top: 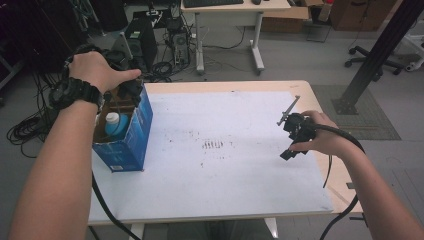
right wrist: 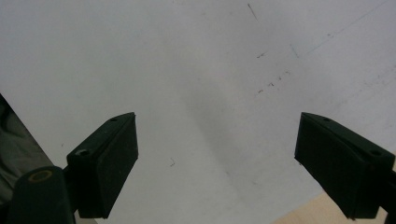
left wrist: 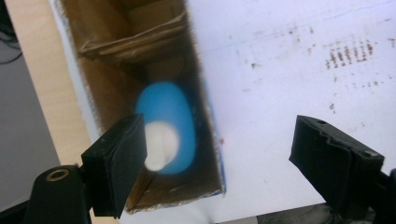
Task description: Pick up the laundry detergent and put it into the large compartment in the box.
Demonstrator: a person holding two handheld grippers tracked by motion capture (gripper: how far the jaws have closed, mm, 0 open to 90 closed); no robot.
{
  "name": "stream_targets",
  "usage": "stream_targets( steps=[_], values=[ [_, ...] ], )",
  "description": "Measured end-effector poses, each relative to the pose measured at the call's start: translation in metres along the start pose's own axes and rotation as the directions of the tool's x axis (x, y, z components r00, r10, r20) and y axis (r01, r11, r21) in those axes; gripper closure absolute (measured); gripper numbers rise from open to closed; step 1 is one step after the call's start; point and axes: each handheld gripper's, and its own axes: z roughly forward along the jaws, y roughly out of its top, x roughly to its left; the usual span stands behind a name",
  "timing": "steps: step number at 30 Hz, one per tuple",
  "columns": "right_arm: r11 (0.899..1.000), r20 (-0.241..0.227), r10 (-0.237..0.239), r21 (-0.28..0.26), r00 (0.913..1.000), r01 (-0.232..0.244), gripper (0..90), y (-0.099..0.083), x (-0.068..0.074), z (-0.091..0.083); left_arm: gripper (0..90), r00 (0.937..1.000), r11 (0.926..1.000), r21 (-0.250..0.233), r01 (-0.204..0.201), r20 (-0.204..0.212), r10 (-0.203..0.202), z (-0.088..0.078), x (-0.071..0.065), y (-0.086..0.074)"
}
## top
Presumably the black computer tower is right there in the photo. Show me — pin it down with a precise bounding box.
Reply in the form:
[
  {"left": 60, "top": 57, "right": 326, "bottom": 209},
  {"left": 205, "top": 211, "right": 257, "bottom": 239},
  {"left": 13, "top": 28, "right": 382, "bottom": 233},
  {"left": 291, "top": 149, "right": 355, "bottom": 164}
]
[{"left": 124, "top": 15, "right": 158, "bottom": 73}]

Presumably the thick black gripper cable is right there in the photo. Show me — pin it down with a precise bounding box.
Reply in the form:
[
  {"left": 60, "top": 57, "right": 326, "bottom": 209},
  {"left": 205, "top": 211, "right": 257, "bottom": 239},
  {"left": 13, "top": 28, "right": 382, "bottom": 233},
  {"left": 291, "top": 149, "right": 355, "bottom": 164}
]
[
  {"left": 90, "top": 171, "right": 142, "bottom": 240},
  {"left": 311, "top": 123, "right": 368, "bottom": 240}
]

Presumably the thin black cable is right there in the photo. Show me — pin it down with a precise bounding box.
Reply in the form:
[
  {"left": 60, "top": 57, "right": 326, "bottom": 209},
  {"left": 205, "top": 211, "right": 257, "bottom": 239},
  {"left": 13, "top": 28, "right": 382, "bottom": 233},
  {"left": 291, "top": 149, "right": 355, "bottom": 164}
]
[{"left": 322, "top": 154, "right": 334, "bottom": 189}]

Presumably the dark grey floor mat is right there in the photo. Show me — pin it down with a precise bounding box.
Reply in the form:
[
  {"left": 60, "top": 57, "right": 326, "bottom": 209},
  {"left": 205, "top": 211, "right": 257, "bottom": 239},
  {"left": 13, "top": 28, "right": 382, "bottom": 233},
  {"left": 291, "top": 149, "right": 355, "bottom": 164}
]
[{"left": 311, "top": 84, "right": 402, "bottom": 141}]

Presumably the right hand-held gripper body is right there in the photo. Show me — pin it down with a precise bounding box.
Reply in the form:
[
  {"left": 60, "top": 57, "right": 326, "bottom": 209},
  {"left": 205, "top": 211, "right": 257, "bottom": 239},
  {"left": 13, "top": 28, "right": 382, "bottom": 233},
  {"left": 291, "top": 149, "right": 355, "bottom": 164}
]
[{"left": 276, "top": 95, "right": 318, "bottom": 153}]

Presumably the small grey computer case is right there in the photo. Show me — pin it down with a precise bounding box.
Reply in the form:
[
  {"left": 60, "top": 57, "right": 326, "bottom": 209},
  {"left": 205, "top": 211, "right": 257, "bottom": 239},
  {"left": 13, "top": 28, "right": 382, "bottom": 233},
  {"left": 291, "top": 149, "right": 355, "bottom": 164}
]
[{"left": 171, "top": 29, "right": 191, "bottom": 66}]

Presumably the brown wooden cabinet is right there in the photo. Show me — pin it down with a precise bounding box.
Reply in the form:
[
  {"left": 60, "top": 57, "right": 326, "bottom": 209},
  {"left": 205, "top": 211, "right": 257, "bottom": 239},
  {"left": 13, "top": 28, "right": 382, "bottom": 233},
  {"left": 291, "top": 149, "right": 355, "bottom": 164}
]
[{"left": 329, "top": 0, "right": 398, "bottom": 33}]

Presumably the black office chair base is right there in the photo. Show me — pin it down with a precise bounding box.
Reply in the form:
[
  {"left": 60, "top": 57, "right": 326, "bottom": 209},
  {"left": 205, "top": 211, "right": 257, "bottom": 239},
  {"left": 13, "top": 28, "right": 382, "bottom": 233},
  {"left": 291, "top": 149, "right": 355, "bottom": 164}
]
[{"left": 344, "top": 45, "right": 406, "bottom": 76}]

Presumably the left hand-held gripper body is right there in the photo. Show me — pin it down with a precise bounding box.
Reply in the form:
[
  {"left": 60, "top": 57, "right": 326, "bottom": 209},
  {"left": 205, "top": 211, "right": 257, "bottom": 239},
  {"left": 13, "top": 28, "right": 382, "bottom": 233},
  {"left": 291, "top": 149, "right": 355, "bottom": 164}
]
[{"left": 99, "top": 31, "right": 145, "bottom": 105}]

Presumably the coil of black cables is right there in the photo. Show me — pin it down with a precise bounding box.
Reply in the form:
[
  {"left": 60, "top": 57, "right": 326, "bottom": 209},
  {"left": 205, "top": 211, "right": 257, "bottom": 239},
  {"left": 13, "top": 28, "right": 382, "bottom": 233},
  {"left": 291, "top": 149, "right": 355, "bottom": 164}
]
[{"left": 5, "top": 111, "right": 52, "bottom": 158}]

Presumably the brown cardboard box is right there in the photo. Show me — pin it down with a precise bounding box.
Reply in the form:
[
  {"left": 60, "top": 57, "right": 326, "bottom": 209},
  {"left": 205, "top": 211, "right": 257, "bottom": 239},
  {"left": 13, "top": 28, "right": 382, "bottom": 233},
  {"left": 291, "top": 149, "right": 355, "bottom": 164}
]
[{"left": 260, "top": 5, "right": 312, "bottom": 34}]

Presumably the white table leg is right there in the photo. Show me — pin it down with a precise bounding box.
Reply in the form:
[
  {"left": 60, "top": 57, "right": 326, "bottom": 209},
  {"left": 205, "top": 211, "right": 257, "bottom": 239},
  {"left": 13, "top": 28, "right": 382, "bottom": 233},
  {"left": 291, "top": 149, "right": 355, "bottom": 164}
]
[
  {"left": 264, "top": 217, "right": 280, "bottom": 240},
  {"left": 127, "top": 222, "right": 146, "bottom": 240}
]

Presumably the black keyboard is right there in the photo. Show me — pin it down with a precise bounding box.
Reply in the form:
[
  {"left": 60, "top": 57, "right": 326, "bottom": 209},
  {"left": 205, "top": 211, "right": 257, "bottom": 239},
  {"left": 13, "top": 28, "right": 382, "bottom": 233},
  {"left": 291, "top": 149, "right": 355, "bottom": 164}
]
[{"left": 182, "top": 0, "right": 245, "bottom": 9}]

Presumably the person's right hand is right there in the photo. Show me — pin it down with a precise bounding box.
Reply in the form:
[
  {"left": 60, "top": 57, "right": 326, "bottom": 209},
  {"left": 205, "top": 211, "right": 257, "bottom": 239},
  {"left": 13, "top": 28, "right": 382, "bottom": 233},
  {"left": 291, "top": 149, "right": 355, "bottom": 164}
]
[{"left": 288, "top": 110, "right": 355, "bottom": 160}]

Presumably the blue cardboard box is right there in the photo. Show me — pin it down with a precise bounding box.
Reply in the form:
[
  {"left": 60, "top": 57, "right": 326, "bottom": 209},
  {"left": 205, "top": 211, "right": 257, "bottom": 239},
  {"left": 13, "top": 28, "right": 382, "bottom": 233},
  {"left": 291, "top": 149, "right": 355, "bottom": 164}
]
[{"left": 92, "top": 82, "right": 155, "bottom": 174}]

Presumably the blue bottle with white cap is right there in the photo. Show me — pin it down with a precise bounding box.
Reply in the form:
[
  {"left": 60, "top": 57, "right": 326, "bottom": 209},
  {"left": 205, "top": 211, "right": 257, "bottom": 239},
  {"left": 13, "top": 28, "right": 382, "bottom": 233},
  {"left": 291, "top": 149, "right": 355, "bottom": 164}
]
[{"left": 104, "top": 111, "right": 131, "bottom": 136}]

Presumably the white office desk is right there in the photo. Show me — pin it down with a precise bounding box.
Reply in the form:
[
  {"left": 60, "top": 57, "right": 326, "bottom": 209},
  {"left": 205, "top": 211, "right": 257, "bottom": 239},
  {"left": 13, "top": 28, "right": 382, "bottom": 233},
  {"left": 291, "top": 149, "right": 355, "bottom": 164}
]
[{"left": 180, "top": 0, "right": 292, "bottom": 76}]

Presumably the person's left hand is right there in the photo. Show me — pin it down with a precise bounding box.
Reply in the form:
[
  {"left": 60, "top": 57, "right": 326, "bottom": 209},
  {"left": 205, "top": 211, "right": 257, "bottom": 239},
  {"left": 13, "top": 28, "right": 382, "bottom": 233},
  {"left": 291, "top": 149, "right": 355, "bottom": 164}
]
[{"left": 67, "top": 50, "right": 143, "bottom": 95}]

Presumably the black wrist watch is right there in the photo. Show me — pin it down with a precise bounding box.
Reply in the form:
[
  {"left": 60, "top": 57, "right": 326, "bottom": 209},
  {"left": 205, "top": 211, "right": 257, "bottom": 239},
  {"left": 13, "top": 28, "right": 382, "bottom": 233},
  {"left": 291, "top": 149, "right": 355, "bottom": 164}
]
[{"left": 48, "top": 76, "right": 106, "bottom": 114}]

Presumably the black metal post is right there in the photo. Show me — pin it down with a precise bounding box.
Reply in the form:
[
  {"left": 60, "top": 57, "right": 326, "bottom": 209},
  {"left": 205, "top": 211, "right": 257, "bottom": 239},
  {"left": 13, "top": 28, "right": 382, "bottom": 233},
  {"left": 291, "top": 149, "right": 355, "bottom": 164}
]
[{"left": 331, "top": 0, "right": 424, "bottom": 116}]

